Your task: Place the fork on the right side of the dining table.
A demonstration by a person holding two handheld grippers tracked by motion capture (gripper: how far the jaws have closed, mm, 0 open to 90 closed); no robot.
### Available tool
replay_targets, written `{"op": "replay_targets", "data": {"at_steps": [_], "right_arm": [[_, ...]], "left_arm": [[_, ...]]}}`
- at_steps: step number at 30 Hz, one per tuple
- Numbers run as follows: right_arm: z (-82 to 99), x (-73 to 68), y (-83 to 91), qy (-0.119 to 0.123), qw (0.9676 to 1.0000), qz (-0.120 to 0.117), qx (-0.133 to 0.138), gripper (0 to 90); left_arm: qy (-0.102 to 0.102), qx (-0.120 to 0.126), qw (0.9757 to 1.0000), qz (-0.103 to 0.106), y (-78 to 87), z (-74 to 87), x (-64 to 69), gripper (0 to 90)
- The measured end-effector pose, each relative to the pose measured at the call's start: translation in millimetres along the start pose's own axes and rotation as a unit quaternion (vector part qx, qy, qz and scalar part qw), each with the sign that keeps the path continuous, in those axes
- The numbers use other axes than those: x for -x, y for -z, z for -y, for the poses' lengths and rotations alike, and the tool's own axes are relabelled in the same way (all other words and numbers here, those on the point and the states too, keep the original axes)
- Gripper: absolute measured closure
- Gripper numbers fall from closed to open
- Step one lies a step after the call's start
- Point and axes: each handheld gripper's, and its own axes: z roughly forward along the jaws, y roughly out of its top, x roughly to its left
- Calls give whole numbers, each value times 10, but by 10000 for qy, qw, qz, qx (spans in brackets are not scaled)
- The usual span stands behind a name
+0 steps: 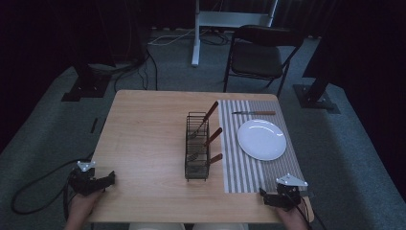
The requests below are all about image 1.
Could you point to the black folding chair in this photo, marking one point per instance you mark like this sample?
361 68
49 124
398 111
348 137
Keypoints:
257 57

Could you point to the person's left hand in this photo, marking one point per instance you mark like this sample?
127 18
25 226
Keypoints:
81 207

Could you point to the person's right hand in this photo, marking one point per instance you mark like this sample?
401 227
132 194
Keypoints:
293 219

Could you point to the small black bar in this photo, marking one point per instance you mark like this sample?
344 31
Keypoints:
93 125

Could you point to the grey striped placemat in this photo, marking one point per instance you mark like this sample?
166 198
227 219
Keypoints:
233 153

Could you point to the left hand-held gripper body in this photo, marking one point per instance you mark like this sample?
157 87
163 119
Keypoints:
82 182

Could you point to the black stand with base plate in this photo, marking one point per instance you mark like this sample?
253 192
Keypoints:
316 92
87 83

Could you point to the white desk frame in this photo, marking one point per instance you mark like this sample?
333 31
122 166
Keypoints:
223 19

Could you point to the white round plate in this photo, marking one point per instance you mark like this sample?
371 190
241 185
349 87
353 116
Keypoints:
261 139

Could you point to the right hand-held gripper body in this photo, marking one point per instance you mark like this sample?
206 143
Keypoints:
289 191

